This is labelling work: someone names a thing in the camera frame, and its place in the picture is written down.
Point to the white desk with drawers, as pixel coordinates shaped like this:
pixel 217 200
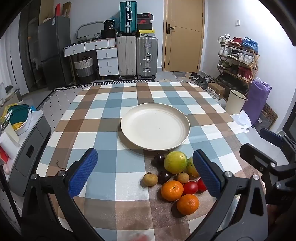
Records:
pixel 107 59

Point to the cardboard box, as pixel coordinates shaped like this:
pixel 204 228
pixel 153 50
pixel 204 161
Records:
pixel 216 90

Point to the green pouch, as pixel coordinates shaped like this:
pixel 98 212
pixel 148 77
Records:
pixel 18 111

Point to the black storage box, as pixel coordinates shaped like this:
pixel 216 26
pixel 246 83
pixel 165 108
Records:
pixel 108 34

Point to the white paper roll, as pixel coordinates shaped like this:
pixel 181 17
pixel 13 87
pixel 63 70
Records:
pixel 8 144

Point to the clear plastic bag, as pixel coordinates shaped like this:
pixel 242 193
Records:
pixel 211 94

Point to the red tomato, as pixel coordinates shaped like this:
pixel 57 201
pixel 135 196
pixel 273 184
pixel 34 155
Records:
pixel 201 184
pixel 190 187

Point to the black printed bag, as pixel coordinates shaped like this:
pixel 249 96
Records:
pixel 109 25

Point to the blue plastic bag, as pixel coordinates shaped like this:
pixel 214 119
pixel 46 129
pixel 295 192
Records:
pixel 32 108

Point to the small grey rug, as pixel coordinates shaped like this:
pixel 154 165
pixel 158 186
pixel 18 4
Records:
pixel 180 74

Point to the teal suitcase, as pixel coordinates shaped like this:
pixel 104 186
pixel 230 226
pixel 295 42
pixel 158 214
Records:
pixel 127 18

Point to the grey plastic cabinet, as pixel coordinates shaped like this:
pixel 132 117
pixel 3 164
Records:
pixel 30 150

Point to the grey oval mirror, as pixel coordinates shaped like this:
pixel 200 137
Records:
pixel 79 30

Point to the black red shoe box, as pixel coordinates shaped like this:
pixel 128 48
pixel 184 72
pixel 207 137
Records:
pixel 145 16

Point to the white plastic bag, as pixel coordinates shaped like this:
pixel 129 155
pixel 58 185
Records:
pixel 242 119

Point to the dark purple plum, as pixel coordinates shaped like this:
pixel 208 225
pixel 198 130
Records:
pixel 159 159
pixel 163 176

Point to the brown doormat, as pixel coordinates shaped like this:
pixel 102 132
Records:
pixel 269 115

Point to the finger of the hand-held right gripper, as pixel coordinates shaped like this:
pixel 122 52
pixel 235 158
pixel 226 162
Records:
pixel 252 154
pixel 270 136

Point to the flat cardboard piece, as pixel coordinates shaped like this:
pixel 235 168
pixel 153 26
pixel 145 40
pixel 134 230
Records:
pixel 67 9

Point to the small yellow-green guava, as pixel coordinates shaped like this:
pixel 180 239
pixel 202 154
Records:
pixel 191 168

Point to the grey refrigerator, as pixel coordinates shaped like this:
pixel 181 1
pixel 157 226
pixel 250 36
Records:
pixel 54 48

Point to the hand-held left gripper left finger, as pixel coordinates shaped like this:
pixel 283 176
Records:
pixel 83 172

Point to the black yellow box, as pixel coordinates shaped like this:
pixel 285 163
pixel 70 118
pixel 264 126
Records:
pixel 145 33

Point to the dark glass cabinet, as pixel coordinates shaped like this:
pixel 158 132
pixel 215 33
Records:
pixel 29 51

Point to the white bowl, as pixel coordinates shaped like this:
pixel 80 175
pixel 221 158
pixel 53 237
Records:
pixel 24 126

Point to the cream round plate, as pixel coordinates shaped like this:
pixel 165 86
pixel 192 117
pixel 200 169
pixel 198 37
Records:
pixel 155 126

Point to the brown longan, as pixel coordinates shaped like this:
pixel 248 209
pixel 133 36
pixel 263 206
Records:
pixel 150 179
pixel 182 178

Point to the cream trash bin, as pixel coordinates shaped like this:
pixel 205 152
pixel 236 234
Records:
pixel 234 103

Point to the large yellow-green guava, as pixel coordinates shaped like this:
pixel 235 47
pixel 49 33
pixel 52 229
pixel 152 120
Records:
pixel 175 162

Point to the row of assorted shoes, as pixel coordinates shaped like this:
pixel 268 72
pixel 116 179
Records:
pixel 245 58

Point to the pile of dark shoes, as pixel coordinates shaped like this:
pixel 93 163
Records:
pixel 201 78

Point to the silver suitcase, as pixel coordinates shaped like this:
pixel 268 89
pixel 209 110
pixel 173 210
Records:
pixel 146 56

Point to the orange mandarin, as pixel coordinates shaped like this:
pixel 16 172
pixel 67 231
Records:
pixel 187 204
pixel 171 190

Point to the beige suitcase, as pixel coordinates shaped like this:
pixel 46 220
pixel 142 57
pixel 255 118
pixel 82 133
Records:
pixel 126 56

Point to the purple bag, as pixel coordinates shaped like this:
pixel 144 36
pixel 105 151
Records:
pixel 255 102

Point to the wooden door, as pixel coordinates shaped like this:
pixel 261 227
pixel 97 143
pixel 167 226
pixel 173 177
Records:
pixel 185 46

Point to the red flat box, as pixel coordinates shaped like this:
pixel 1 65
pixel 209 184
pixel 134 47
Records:
pixel 57 9

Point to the woven laundry basket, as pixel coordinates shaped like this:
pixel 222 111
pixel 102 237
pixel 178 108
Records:
pixel 85 69

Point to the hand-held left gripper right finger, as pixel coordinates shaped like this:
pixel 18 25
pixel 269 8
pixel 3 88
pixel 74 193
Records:
pixel 207 173

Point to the wooden shoe rack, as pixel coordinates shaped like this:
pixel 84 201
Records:
pixel 254 62

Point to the checked tablecloth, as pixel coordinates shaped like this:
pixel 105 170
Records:
pixel 104 143

